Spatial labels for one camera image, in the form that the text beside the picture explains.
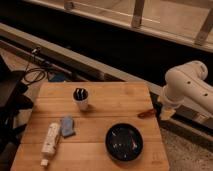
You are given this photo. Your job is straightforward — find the white tube bottle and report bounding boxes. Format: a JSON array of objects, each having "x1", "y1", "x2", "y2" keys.
[{"x1": 41, "y1": 123, "x2": 60, "y2": 167}]

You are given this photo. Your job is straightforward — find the white cup with dark interior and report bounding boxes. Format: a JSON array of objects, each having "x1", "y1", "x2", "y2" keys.
[{"x1": 73, "y1": 88, "x2": 88, "y2": 111}]

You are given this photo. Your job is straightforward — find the blue folded cloth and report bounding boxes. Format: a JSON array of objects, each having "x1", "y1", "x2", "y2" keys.
[{"x1": 61, "y1": 116, "x2": 75, "y2": 138}]

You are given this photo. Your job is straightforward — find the small reddish brown object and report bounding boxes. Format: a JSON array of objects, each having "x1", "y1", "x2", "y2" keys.
[{"x1": 137, "y1": 109, "x2": 156, "y2": 118}]

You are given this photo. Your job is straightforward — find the black ceramic bowl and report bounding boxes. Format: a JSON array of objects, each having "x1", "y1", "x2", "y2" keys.
[{"x1": 105, "y1": 123, "x2": 143, "y2": 162}]

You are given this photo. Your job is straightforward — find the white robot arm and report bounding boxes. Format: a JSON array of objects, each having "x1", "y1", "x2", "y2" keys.
[{"x1": 158, "y1": 60, "x2": 213, "y2": 120}]

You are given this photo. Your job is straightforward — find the black coiled cable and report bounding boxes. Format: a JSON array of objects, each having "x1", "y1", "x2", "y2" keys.
[{"x1": 22, "y1": 46, "x2": 54, "y2": 86}]

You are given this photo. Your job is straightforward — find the black office chair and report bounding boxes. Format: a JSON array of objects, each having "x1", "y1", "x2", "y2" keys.
[{"x1": 0, "y1": 55, "x2": 33, "y2": 171}]

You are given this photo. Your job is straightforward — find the blue box on floor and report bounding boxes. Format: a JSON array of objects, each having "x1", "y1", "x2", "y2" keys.
[{"x1": 49, "y1": 73, "x2": 66, "y2": 82}]

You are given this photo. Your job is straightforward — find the wooden railing frame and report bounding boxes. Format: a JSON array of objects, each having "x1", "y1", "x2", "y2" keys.
[{"x1": 25, "y1": 0, "x2": 213, "y2": 53}]

